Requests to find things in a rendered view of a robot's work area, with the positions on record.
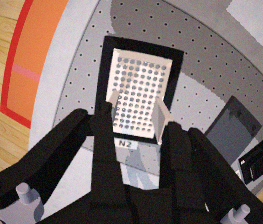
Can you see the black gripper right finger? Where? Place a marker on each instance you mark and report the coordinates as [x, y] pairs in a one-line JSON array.
[[222, 189]]

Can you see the white well plate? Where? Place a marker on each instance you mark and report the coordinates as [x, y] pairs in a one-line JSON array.
[[133, 92]]

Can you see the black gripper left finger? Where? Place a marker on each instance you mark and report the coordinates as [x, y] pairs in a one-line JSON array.
[[35, 176]]

